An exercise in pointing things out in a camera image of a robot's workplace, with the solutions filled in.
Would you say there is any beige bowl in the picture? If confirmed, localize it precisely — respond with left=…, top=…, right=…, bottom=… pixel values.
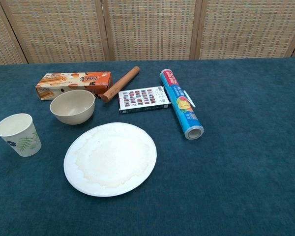
left=49, top=89, right=96, bottom=125

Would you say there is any paper cup with leaf print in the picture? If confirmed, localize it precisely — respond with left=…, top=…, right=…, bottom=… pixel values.
left=0, top=113, right=42, bottom=157

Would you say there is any large white plate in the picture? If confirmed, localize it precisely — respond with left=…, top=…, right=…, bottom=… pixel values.
left=63, top=122, right=157, bottom=198

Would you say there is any white picture card box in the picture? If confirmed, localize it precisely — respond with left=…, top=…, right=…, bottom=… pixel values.
left=118, top=86, right=172, bottom=116

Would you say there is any blue plastic wrap roll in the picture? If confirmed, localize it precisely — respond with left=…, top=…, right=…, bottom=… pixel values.
left=159, top=68, right=205, bottom=141

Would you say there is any wooden rolling pin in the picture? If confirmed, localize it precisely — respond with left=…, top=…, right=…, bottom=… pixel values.
left=100, top=66, right=140, bottom=103

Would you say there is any teal tablecloth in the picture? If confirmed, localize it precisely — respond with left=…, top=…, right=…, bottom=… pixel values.
left=0, top=57, right=295, bottom=236

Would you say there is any orange biscuit box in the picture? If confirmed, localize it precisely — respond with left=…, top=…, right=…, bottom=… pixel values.
left=35, top=71, right=114, bottom=101

